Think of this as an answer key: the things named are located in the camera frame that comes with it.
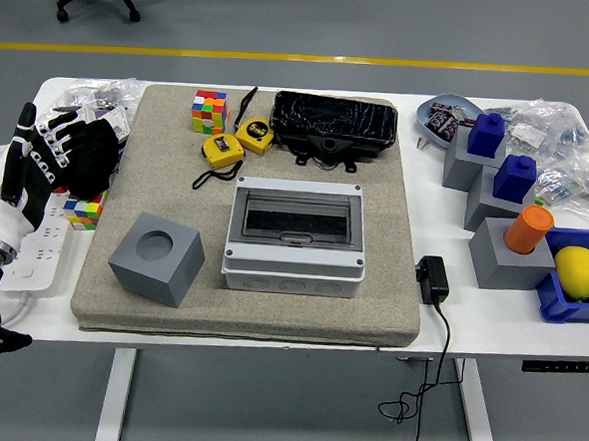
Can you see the grey electrical box clear lid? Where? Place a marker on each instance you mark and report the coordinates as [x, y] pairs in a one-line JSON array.
[[292, 265]]

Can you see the white power strip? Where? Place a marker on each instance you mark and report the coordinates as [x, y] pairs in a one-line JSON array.
[[37, 265]]

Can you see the small green part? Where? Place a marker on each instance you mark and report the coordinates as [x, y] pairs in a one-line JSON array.
[[540, 200]]

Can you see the dark wrapped candies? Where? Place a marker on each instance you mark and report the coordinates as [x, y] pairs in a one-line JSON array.
[[443, 122]]

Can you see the yellow lemon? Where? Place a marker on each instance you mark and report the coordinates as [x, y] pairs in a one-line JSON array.
[[576, 273]]

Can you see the grey-brown mat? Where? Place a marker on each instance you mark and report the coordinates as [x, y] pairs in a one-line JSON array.
[[400, 212]]

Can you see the yellow tape measure black label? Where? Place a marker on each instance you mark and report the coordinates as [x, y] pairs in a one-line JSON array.
[[255, 133]]

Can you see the blue plastic bin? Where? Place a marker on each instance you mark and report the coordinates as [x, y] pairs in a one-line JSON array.
[[554, 304]]

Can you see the blue block with knob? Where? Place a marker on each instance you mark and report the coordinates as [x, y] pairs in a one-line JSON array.
[[514, 181], [485, 137]]

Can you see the black power adapter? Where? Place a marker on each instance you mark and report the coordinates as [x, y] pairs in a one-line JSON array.
[[433, 281]]

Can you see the black table control panel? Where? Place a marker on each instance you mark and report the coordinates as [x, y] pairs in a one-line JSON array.
[[560, 367]]

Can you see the grey block with round hole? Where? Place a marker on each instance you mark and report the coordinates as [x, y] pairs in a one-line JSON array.
[[171, 273]]

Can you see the clear bag of mixed parts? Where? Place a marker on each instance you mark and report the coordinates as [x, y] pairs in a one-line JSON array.
[[567, 184]]

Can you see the blue-grey dish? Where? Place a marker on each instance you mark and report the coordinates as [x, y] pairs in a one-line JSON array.
[[449, 101]]

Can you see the grey block holding orange cylinder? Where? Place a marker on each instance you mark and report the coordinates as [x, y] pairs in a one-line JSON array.
[[502, 263]]

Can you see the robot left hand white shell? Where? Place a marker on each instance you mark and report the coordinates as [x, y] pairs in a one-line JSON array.
[[5, 213]]

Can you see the black plastic tray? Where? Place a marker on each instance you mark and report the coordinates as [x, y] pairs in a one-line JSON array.
[[331, 118]]

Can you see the orange cylinder battery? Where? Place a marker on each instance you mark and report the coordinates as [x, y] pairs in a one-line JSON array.
[[529, 227]]

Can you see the small metal screws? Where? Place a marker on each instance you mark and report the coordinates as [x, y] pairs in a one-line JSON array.
[[420, 143]]

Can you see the large colourful puzzle cube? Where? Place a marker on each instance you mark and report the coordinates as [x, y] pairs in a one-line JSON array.
[[208, 110]]

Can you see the clear bag of blue parts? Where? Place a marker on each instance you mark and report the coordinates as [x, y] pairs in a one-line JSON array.
[[575, 133]]

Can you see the white table leg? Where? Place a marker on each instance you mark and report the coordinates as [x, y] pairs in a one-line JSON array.
[[114, 394], [477, 416]]

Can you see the grey block holding blue block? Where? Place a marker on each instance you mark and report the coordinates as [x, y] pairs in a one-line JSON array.
[[480, 204], [460, 170]]

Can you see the black cloth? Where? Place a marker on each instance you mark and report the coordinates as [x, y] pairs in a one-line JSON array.
[[95, 158]]

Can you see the small colourful puzzle cube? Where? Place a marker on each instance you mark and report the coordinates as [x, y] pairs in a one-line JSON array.
[[82, 212]]

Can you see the clear bag of white parts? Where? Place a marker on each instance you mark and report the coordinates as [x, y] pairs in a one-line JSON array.
[[527, 135]]

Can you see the clear bag of dark parts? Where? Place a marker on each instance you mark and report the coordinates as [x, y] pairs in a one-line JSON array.
[[107, 91]]

